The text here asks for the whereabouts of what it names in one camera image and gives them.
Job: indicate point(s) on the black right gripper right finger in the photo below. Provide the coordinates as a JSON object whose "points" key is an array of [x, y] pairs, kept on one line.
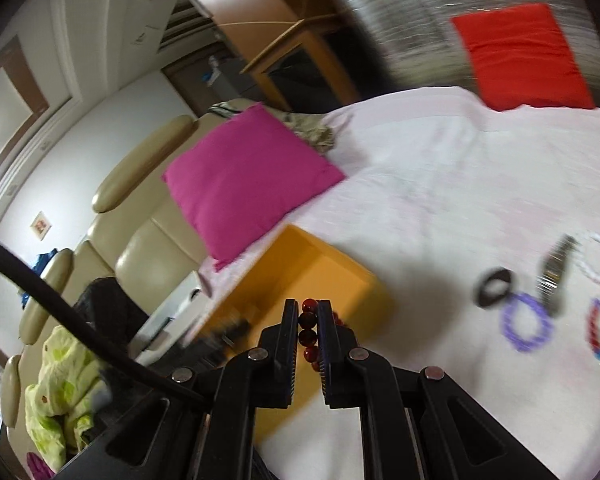
{"points": [[355, 377]]}

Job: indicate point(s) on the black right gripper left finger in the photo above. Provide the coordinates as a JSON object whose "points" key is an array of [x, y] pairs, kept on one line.
{"points": [[261, 377]]}

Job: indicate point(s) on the black hair scrunchie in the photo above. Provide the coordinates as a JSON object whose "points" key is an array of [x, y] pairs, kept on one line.
{"points": [[493, 288]]}

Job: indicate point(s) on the silver metal wristwatch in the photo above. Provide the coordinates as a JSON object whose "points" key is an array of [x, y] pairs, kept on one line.
{"points": [[553, 269]]}

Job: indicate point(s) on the white flat box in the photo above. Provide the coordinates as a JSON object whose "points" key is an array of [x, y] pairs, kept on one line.
{"points": [[178, 313]]}

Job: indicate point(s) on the orange cardboard box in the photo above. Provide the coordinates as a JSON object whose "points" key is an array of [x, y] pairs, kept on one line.
{"points": [[298, 265]]}

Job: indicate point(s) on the beige leather headboard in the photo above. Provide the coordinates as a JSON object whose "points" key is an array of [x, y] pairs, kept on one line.
{"points": [[139, 236]]}

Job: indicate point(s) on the green yellow cloth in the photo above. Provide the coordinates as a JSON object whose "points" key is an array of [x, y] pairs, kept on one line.
{"points": [[59, 406]]}

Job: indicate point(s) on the magenta pillow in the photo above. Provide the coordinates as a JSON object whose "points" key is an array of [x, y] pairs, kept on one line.
{"points": [[236, 183]]}

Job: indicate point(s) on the beige crumpled cloth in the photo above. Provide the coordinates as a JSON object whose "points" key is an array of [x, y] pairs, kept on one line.
{"points": [[319, 131]]}

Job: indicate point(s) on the red pillow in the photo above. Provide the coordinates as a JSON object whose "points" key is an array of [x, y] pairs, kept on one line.
{"points": [[520, 56]]}

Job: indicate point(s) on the silver foil insulation sheet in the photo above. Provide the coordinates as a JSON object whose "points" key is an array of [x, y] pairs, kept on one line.
{"points": [[417, 45]]}

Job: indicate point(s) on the small wall picture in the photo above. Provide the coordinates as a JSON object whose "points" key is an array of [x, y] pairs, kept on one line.
{"points": [[40, 226]]}

